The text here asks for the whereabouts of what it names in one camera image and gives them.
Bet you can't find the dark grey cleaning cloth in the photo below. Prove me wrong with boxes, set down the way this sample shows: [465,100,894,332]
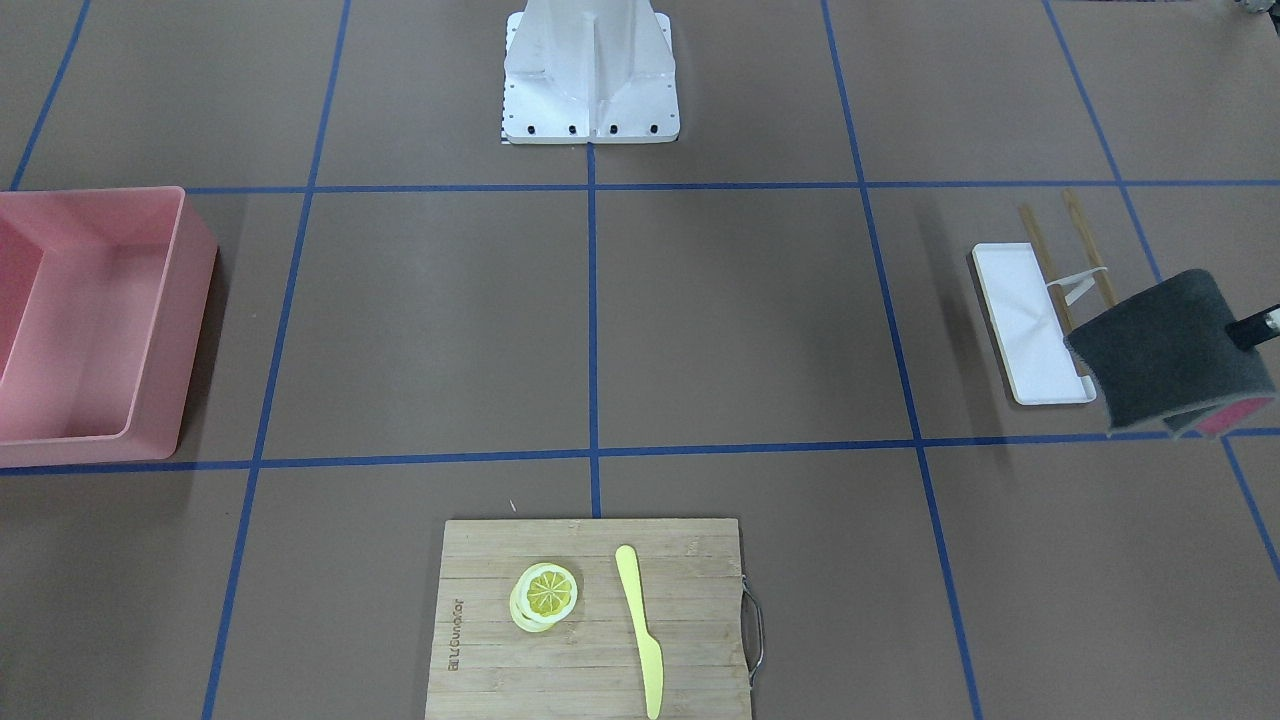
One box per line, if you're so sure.
[1065,268,1277,438]

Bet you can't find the white rectangular tray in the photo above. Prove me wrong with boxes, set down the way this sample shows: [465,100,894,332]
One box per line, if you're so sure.
[972,242,1103,406]

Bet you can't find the yellow plastic knife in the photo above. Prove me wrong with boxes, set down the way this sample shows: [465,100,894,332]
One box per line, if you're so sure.
[614,544,666,719]

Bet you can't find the yellow lemon slice toy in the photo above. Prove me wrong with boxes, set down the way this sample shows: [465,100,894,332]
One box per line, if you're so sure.
[508,562,579,633]

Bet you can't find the bamboo cutting board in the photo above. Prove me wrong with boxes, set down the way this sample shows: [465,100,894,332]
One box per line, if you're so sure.
[425,518,753,719]

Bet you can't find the pink plastic bin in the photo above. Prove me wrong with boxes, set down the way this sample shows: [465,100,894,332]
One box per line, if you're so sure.
[1,186,218,469]

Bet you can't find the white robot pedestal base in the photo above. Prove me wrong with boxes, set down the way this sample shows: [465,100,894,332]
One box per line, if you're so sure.
[500,1,681,145]

